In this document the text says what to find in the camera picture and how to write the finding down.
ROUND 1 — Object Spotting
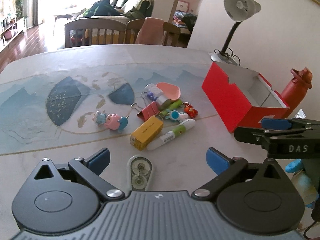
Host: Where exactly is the pink pig blue toy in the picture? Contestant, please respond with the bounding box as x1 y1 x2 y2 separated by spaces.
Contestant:
92 111 128 133

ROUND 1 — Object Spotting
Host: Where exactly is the green cylindrical toy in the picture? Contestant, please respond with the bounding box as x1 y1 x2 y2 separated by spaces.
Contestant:
159 99 183 117

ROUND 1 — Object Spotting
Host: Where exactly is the white blue astronaut keychain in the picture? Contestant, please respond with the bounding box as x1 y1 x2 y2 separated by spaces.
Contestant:
165 109 189 123

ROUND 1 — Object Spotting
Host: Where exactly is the red water bottle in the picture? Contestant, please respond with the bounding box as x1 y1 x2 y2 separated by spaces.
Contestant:
281 67 312 110

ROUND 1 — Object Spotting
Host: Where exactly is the low tv console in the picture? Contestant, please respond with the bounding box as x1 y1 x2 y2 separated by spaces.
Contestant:
1 18 27 49

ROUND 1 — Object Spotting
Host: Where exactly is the black lamp cable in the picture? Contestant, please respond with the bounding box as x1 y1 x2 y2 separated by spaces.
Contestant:
214 47 241 67

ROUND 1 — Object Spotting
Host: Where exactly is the wooden chair right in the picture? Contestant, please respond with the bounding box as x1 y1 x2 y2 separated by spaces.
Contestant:
124 17 181 47

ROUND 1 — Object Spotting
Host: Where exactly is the pink cloth on chair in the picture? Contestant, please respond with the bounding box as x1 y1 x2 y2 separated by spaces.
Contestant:
135 17 164 46

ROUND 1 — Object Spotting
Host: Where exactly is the sofa with clothes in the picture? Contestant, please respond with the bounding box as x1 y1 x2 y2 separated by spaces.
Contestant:
78 0 154 20

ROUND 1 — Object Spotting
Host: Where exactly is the red binder clip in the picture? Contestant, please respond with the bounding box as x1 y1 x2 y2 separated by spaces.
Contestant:
131 102 160 121

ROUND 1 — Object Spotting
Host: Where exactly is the red orange figure keychain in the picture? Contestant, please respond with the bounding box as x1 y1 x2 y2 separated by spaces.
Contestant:
182 102 199 119

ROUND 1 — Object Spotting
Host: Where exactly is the white green fat pen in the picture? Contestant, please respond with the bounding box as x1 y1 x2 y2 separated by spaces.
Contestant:
146 119 196 151

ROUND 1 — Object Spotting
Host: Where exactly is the clear correction tape dispenser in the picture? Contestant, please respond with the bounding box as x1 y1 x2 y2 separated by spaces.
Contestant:
127 155 154 191

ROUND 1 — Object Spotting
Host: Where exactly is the red cardboard box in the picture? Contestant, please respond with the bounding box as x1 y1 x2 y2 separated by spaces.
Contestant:
202 62 289 133

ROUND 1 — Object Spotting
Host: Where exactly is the dark wooden chair left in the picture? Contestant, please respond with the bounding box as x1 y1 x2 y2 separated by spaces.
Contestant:
65 18 126 48

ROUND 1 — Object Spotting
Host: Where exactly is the clear jar silver lid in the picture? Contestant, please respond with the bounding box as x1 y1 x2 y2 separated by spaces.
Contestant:
144 83 171 109

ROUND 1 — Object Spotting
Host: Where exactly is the yellow cardboard box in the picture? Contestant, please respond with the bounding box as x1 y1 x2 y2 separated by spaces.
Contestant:
130 116 164 151

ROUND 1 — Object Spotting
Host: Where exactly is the pink heart-shaped dish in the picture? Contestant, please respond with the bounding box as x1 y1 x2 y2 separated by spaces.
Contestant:
156 82 181 101

